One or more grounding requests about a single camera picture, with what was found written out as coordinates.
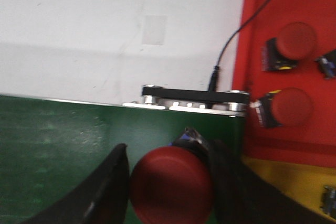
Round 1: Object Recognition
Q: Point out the yellow mushroom push button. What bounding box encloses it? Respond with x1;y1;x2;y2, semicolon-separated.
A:
320;185;335;219

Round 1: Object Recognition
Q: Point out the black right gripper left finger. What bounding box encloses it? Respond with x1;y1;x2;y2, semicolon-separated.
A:
22;143;130;223

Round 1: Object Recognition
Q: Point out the yellow tray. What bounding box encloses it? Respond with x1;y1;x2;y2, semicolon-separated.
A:
242;156;335;222

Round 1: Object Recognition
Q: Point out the green conveyor belt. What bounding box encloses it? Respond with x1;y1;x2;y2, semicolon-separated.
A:
1;95;245;223

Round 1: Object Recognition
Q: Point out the red black wire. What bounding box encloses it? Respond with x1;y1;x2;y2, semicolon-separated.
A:
207;0;295;91

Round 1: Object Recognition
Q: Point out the black push button switch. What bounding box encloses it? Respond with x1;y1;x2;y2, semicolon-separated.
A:
130;127;214;223

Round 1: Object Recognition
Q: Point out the aluminium conveyor frame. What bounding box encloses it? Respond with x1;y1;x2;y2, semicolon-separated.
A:
122;85;250;118

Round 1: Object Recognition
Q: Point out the red mushroom push button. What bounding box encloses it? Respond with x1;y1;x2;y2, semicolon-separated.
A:
250;87;314;128
261;22;317;71
315;49;335;79

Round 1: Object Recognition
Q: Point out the red tray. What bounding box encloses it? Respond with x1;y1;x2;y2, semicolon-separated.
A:
232;0;335;167

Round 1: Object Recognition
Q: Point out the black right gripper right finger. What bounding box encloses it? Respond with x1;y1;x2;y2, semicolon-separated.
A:
207;140;332;223

